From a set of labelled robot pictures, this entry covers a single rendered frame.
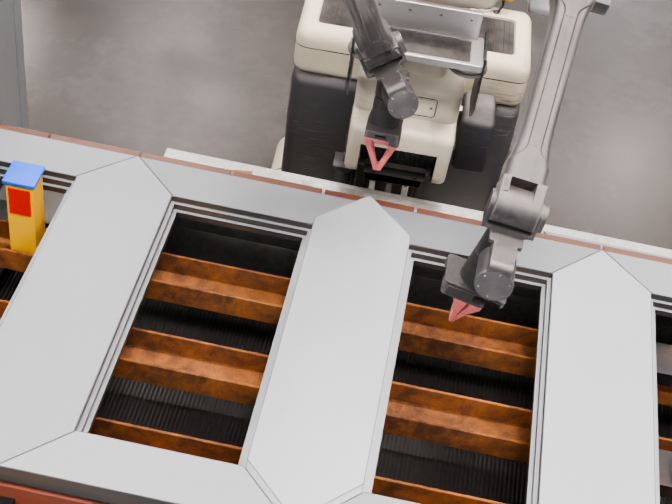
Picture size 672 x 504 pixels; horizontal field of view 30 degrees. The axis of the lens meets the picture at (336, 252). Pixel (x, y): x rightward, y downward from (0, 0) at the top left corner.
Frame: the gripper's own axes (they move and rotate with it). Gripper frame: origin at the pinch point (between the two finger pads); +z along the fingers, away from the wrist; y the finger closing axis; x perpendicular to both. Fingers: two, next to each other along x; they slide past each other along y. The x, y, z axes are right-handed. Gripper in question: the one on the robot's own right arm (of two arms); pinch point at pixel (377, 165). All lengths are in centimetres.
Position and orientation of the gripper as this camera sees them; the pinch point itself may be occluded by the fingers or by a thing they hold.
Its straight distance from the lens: 241.1
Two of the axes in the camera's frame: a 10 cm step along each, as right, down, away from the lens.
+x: -9.8, -1.9, 0.5
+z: -1.4, 8.6, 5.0
